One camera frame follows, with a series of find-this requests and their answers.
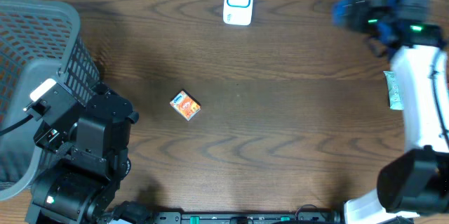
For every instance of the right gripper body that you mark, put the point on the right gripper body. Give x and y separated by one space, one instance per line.
366 17

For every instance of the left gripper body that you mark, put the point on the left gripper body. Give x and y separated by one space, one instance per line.
50 140

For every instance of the teal snack pack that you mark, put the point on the teal snack pack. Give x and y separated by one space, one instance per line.
395 101

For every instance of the orange tissue box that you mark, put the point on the orange tissue box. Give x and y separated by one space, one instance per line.
185 105

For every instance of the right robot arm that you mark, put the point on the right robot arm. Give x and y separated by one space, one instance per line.
415 184

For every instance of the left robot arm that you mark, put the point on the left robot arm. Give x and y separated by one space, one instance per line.
90 144

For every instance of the white barcode scanner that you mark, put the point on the white barcode scanner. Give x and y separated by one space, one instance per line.
237 12

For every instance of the grey plastic basket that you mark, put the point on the grey plastic basket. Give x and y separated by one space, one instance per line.
40 39

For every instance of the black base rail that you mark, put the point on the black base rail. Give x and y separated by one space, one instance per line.
305 216

